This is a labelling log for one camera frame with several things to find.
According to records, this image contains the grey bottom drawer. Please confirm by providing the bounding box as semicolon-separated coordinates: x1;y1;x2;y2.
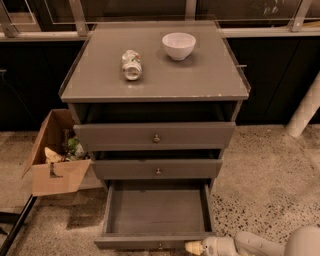
95;179;215;250

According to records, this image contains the grey drawer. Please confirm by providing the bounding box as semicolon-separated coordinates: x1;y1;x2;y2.
95;179;215;250
73;103;237;152
92;149;223;180

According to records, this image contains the crushed white soda can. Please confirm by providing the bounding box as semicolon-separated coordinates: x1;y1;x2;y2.
122;50;142;81

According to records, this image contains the open cardboard box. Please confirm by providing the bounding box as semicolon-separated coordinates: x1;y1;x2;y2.
22;109;98;196

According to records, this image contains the grey drawer cabinet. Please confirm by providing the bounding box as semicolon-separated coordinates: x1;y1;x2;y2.
58;20;252;194

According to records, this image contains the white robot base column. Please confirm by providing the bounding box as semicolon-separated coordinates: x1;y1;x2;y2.
286;72;320;137

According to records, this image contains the black metal floor stand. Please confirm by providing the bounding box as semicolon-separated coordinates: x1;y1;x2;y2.
0;195;37;256

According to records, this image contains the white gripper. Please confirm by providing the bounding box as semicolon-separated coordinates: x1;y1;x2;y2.
185;236;240;256

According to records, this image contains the white ceramic bowl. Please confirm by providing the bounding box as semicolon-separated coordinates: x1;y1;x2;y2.
162;32;196;61

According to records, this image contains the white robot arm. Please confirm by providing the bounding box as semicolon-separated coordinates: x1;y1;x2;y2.
185;226;320;256

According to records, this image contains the grey top drawer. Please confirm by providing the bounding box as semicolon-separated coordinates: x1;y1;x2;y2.
73;103;237;152

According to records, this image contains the trash inside cardboard box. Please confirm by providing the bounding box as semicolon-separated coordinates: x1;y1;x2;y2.
44;129;88;164

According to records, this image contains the grey middle drawer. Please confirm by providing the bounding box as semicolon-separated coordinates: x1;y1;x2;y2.
92;149;223;180

